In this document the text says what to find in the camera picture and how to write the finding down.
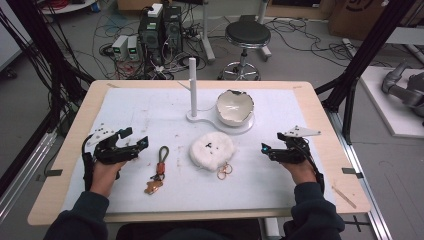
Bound white eggshell-shaped bowl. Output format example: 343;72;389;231
215;89;255;128

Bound black round stool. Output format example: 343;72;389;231
218;20;273;81

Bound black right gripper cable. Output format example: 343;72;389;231
304;143;326;195

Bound white power strip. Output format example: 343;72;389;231
342;37;360;57

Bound white metal desk leg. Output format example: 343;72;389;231
199;0;217;64
257;0;272;62

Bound grey power supply unit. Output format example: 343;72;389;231
126;35;141;62
111;34;130;61

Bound person's left hand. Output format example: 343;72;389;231
89;160;128;198

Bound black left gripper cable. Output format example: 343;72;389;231
81;133;96;192

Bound white box on tower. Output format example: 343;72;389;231
146;2;164;19

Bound brown keychain strap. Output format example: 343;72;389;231
143;145;170;196

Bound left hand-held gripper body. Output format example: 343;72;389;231
86;123;141;165

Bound thin wooden stick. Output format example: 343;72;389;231
331;185;358;210

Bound aluminium rail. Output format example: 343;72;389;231
327;109;395;240
0;130;58;223

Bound black table clamp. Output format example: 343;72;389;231
341;167;365;180
35;168;64;183

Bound white fluffy keychain gold rings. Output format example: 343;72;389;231
188;131;237;181

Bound white stand with pole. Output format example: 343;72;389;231
177;57;255;136

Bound white foam mat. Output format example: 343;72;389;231
61;87;336;214

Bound person's right hand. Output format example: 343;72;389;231
281;159;318;187

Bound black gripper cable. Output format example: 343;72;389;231
304;143;326;195
81;133;96;192

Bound white platform board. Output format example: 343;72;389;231
359;65;424;140

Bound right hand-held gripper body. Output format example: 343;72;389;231
269;125;322;165

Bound person's dark lap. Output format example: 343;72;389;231
115;222;262;240

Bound brown cardboard box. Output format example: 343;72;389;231
327;0;395;42

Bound black computer tower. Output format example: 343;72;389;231
162;5;184;55
137;13;165;67

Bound black metal frame post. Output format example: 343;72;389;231
314;0;418;145
5;0;96;104

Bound electronics boxes with cables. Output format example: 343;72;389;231
71;6;208;81

